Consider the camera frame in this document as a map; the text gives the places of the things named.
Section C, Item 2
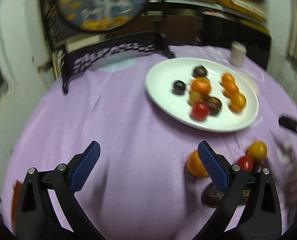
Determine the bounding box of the yellow-green tomato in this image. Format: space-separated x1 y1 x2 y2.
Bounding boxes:
229 93 247 113
247 141 267 163

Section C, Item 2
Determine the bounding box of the red cherry tomato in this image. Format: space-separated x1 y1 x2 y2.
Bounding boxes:
191 101 210 121
236 155 253 172

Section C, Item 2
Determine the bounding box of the small orange citrus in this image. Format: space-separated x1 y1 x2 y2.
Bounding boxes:
223 82 240 98

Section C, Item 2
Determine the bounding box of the large orange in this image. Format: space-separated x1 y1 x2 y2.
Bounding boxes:
187 150 209 179

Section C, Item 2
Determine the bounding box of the oval orange kumquat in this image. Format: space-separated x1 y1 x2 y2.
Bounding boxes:
221 73 235 83

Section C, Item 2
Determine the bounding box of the tan longan fruit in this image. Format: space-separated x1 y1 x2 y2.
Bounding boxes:
188 90 202 106

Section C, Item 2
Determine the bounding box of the small dark purple plum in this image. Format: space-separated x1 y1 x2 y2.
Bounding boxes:
172 80 186 95

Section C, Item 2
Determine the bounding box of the dark purple plum with stem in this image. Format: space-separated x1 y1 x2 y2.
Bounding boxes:
252 162 264 173

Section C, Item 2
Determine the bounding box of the orange phone at edge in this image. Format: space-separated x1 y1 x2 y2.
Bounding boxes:
11 180 22 232

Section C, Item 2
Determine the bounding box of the purple printed tablecloth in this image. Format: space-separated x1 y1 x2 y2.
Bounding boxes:
2 54 297 239

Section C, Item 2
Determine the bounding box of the pale pink drink can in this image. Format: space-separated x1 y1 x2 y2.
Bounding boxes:
229 41 247 67

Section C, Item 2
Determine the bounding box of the black chair back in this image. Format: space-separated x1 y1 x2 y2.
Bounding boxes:
200 15 272 70

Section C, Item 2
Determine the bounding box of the white oval plate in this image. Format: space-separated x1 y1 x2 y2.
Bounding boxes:
145 57 259 132

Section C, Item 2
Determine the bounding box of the round deer embroidery screen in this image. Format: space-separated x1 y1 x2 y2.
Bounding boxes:
40 0 175 95

